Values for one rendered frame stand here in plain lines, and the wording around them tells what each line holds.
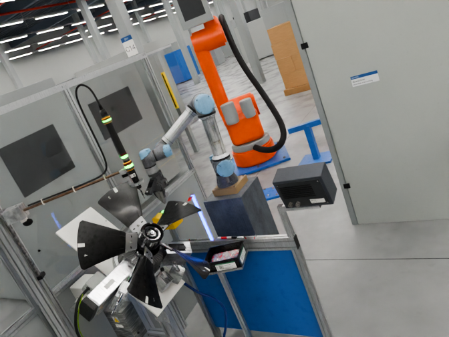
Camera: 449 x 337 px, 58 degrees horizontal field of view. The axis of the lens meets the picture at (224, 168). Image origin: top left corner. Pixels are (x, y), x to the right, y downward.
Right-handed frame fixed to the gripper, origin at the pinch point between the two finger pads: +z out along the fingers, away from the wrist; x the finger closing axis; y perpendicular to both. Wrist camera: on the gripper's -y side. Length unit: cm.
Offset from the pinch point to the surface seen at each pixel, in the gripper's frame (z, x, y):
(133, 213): -14.6, -17.0, -39.6
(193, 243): 30.9, -10.5, -0.6
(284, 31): -37, 189, 745
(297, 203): 6, -91, -4
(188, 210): -1.3, -32.5, -16.5
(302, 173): -9, -98, -2
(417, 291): 113, -122, 61
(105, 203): -22.9, -2.8, -41.6
